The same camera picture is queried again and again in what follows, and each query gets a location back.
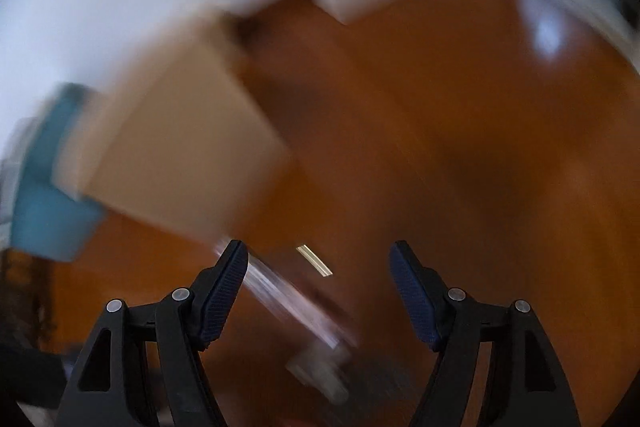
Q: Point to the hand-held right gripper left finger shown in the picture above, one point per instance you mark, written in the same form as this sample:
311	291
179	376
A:
225	292

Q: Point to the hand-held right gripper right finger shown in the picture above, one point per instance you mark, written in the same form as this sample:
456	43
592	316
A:
417	299

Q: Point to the long printed white wrapper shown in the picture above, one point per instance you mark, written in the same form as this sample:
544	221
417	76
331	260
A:
280	297

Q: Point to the beige rectangular trash bin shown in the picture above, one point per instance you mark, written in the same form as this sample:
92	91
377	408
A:
185	147

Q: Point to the brown flat book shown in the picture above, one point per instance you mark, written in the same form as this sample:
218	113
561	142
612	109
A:
315	263

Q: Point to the teal plastic storage box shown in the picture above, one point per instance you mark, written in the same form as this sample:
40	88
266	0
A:
50	202

